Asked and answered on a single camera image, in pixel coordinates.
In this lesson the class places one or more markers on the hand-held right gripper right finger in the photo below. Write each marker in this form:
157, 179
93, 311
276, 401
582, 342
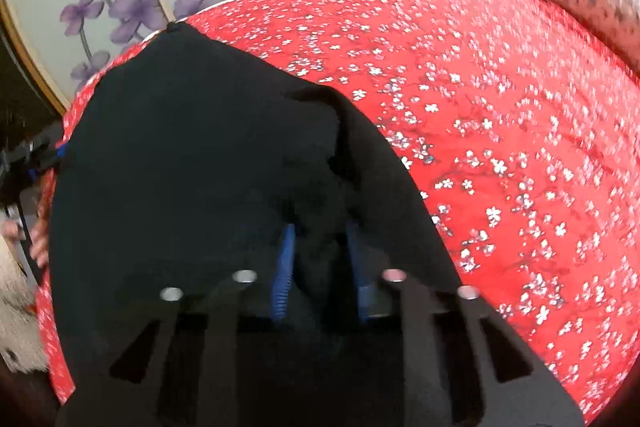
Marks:
361, 297

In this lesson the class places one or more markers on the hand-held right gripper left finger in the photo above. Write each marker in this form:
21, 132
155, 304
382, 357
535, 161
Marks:
286, 267

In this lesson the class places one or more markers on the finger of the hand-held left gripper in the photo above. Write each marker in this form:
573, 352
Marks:
58, 153

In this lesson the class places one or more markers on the black pants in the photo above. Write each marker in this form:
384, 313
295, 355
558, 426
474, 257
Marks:
200, 157

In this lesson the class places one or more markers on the person's left hand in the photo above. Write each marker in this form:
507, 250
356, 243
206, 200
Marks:
39, 232

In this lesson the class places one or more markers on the white fluffy cloth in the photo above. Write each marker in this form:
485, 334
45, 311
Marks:
17, 307

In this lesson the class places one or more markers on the red floral bedsheet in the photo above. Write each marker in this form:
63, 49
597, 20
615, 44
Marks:
500, 107

